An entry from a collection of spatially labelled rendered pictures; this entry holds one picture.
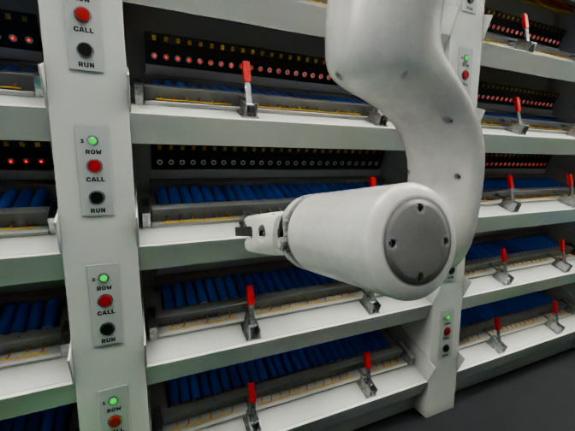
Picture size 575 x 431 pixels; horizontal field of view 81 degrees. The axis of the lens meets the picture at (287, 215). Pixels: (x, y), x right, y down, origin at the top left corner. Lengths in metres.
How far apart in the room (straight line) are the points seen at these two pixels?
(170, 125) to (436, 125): 0.37
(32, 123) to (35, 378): 0.36
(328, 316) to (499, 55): 0.70
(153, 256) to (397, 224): 0.41
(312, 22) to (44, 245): 0.54
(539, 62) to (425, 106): 0.80
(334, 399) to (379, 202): 0.64
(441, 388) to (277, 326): 0.48
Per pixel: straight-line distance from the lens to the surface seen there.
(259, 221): 0.39
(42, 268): 0.57
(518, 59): 1.02
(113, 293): 0.56
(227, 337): 0.64
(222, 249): 0.57
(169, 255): 0.56
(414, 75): 0.28
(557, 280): 1.26
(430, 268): 0.26
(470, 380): 1.14
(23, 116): 0.56
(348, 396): 0.84
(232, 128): 0.56
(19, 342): 0.67
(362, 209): 0.24
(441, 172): 0.33
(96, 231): 0.54
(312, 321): 0.70
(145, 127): 0.54
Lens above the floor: 0.60
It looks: 8 degrees down
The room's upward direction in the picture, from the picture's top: straight up
